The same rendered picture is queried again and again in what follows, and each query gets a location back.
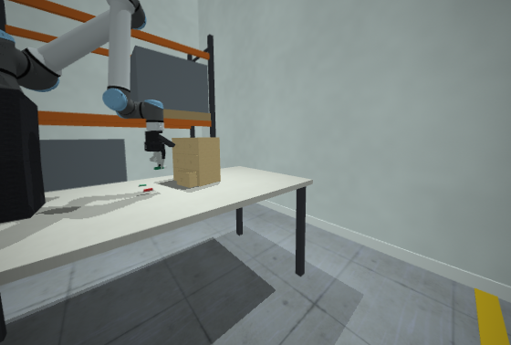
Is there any tan chest of drawers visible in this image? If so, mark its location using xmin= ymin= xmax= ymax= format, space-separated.
xmin=172 ymin=138 xmax=221 ymax=186

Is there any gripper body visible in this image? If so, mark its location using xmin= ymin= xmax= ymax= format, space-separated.
xmin=144 ymin=131 xmax=165 ymax=152

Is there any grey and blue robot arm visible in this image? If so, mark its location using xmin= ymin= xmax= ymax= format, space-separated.
xmin=0 ymin=0 xmax=164 ymax=131

